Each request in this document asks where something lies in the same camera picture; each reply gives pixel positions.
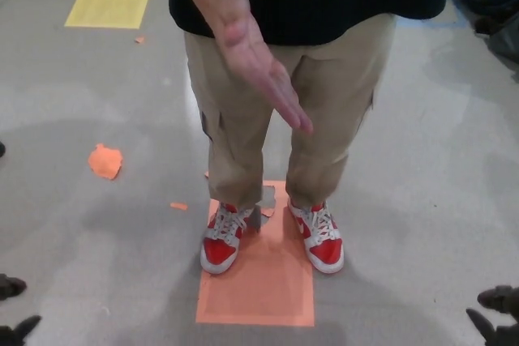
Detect person's right hand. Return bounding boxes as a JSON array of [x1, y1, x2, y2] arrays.
[[212, 4, 315, 135]]

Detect robot right black hand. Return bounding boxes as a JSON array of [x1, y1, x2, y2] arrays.
[[465, 284, 519, 346]]

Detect person's left red white sneaker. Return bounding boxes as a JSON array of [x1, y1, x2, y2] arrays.
[[286, 196, 345, 275]]

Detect person's red white sneaker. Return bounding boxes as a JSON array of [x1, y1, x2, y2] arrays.
[[199, 201, 255, 276], [286, 196, 345, 275]]

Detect person's right red white sneaker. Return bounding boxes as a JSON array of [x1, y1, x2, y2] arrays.
[[199, 201, 255, 276]]

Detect khaki cargo trousers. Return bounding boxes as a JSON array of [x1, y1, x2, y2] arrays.
[[184, 13, 398, 210]]

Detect crumpled orange paper piece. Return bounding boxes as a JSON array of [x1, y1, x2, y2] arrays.
[[88, 143, 124, 181]]

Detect orange rectangular floor sheet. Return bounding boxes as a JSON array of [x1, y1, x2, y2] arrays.
[[195, 179, 315, 327]]

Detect dark grey bag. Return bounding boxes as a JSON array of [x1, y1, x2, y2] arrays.
[[473, 11, 519, 64]]

